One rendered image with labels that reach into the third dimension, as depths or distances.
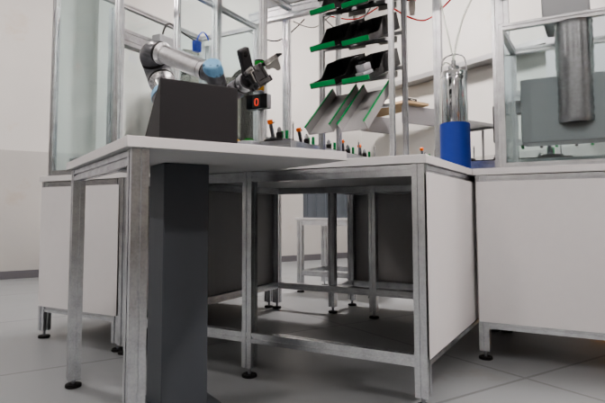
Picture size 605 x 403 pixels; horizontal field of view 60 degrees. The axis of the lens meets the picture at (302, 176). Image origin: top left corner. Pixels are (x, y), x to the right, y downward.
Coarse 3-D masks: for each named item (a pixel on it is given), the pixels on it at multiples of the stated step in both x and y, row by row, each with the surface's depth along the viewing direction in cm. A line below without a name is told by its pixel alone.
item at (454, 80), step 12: (444, 72) 279; (456, 72) 276; (444, 84) 279; (456, 84) 275; (444, 96) 279; (456, 96) 275; (444, 108) 278; (456, 108) 274; (444, 120) 278; (456, 120) 274
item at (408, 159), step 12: (396, 156) 184; (408, 156) 182; (420, 156) 180; (288, 168) 206; (300, 168) 203; (312, 168) 203; (444, 168) 204; (456, 168) 217; (468, 168) 237; (312, 180) 278; (324, 180) 278; (336, 180) 278; (348, 180) 278; (360, 180) 279; (372, 180) 279; (384, 180) 279; (396, 180) 280; (408, 180) 280
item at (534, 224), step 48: (480, 192) 241; (528, 192) 230; (576, 192) 221; (480, 240) 239; (528, 240) 229; (576, 240) 220; (480, 288) 238; (528, 288) 228; (576, 288) 219; (480, 336) 238; (576, 336) 219
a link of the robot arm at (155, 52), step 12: (144, 48) 224; (156, 48) 220; (168, 48) 219; (144, 60) 226; (156, 60) 222; (168, 60) 217; (180, 60) 213; (192, 60) 211; (204, 60) 211; (216, 60) 205; (192, 72) 211; (204, 72) 205; (216, 72) 204; (216, 84) 208
